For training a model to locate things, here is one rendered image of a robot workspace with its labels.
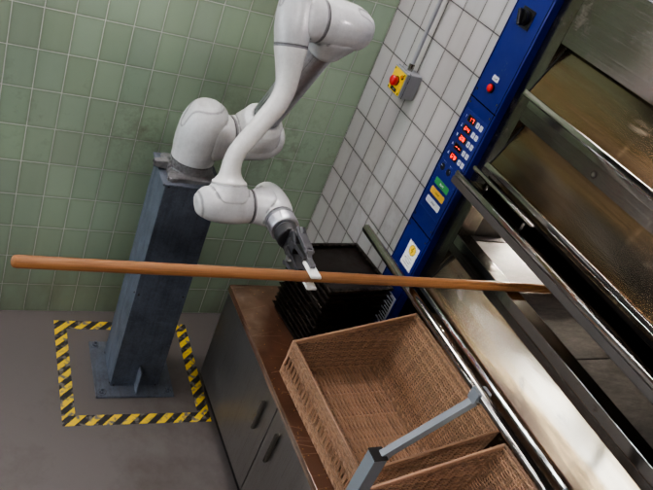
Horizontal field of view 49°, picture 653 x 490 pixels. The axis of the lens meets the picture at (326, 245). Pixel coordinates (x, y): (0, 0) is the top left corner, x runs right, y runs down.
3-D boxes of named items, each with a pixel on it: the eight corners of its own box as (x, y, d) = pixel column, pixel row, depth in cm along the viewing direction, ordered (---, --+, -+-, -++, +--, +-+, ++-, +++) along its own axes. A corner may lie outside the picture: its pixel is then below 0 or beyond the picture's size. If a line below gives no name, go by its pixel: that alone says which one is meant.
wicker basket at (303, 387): (389, 364, 277) (418, 310, 263) (464, 487, 238) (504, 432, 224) (275, 369, 252) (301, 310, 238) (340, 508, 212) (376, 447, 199)
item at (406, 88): (400, 89, 285) (411, 66, 280) (412, 101, 278) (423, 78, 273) (385, 87, 281) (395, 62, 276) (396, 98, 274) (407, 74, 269)
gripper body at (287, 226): (301, 220, 208) (313, 239, 201) (292, 243, 212) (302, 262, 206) (278, 218, 204) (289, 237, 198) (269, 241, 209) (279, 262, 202)
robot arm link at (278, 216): (288, 232, 217) (294, 244, 213) (260, 230, 212) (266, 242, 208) (298, 208, 212) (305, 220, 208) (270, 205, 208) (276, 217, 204)
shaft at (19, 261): (10, 270, 157) (11, 260, 156) (9, 262, 159) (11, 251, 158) (566, 296, 241) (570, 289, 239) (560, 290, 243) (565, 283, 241)
